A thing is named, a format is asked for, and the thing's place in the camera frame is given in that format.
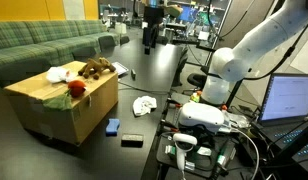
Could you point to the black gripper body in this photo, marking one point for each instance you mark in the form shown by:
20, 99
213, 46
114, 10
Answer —
153, 16

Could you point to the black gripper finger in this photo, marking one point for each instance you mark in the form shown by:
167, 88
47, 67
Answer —
147, 41
155, 35

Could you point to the white cloth towel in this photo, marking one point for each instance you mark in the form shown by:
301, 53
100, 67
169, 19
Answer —
144, 105

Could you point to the blue wavy sponge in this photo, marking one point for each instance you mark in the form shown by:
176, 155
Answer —
112, 126

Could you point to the white bag orange print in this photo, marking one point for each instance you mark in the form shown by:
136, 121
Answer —
55, 75

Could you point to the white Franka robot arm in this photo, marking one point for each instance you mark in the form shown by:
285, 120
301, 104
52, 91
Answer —
260, 40

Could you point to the large cardboard box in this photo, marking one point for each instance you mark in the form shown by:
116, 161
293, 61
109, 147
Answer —
94, 100

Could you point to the blue lit monitor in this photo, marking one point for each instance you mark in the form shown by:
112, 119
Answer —
187, 14

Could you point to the small grey green block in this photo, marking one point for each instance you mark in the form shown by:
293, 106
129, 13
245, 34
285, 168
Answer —
133, 74

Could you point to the white tablet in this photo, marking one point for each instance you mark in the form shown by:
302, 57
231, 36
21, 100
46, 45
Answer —
120, 68

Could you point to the black office chair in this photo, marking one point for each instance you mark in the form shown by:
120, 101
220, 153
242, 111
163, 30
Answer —
195, 80

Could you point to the small yellow green bottle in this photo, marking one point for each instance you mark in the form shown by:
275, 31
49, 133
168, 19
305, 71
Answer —
195, 97

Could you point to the white VR headset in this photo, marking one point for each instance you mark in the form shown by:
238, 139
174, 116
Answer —
200, 115

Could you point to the dark grey eraser block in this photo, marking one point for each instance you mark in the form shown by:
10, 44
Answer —
132, 138

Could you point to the black diagonal pole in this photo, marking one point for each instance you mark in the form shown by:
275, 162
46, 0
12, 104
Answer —
234, 93

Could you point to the small red knob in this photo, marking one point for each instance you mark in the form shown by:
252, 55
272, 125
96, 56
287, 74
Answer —
224, 107

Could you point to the white VR controller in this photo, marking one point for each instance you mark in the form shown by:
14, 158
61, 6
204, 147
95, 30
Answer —
182, 153

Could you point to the clear plastic bag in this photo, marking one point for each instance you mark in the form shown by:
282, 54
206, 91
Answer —
239, 120

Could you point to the green plaid sofa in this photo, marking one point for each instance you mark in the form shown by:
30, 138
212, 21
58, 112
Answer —
27, 43

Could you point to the black equipment cart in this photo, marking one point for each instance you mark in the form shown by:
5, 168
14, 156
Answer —
207, 161

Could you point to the black open laptop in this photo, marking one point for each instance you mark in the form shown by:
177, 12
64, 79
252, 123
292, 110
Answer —
287, 96

